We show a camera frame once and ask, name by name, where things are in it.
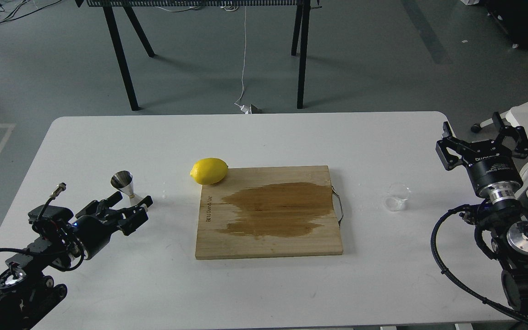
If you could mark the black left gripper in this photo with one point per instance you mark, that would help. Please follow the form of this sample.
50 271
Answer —
94 234

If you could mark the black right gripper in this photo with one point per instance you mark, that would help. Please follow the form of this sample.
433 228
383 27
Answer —
485 171

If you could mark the steel double jigger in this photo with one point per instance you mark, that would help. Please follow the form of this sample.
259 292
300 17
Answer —
123 181

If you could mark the clear plastic measuring cup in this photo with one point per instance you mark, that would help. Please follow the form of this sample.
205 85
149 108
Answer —
396 197

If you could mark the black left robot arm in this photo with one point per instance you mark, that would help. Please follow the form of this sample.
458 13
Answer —
64 241

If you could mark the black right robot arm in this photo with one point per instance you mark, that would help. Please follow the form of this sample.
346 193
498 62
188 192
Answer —
500 221

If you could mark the yellow lemon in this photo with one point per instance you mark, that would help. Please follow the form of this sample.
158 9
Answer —
209 171

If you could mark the wooden cutting board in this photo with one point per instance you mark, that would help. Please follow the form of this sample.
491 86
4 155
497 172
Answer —
267 212

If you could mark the black metal table frame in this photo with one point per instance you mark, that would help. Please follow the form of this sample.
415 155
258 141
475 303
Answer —
200 38

